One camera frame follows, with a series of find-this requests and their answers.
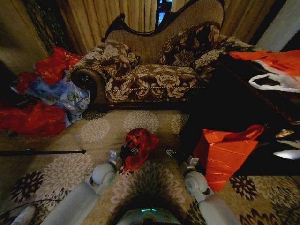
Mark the thin black rod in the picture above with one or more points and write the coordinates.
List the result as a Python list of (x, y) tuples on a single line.
[(47, 152)]

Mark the floral brown chaise sofa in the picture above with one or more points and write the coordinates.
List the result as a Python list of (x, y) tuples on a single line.
[(152, 82)]

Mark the pale glossy object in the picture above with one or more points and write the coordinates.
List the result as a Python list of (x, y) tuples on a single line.
[(288, 153)]

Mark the trash bin in orange bag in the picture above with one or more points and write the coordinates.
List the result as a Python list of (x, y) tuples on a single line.
[(222, 154)]

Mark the blue plastic bag pile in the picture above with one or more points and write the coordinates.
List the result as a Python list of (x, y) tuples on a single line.
[(63, 93)]

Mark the small gold ornament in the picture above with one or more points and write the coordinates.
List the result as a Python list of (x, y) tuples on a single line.
[(284, 133)]

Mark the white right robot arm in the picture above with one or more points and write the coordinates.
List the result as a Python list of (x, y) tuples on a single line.
[(215, 211)]

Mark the left gripper finger silver bars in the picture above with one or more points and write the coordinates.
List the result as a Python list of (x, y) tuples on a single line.
[(135, 150)]

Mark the white plastic bag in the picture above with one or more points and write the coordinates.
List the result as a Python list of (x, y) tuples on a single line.
[(288, 84)]

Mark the red garbage bag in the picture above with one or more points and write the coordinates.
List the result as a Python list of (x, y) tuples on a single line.
[(143, 143)]

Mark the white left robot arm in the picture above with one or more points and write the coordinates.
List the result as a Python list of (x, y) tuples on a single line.
[(77, 206)]

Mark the orange plastic bag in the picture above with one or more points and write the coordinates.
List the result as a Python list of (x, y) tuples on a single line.
[(281, 61)]

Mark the right gripper finger silver bars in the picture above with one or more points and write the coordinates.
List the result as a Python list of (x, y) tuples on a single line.
[(170, 152)]

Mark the small floral brown cushion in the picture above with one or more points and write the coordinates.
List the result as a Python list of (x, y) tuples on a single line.
[(117, 58)]

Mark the beige floral rug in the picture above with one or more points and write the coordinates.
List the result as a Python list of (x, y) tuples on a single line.
[(117, 131)]

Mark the dark wooden coffee table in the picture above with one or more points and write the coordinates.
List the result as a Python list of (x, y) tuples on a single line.
[(234, 105)]

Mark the dark beaded curtain strip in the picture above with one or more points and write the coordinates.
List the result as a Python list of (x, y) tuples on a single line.
[(44, 25)]

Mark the small red plastic bag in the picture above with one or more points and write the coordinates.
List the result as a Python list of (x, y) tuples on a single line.
[(25, 80)]

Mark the large floral brown cushion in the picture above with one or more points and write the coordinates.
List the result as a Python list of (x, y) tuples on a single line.
[(187, 47)]

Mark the beige pleated curtain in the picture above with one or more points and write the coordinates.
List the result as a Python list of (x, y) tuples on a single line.
[(105, 16), (246, 16)]

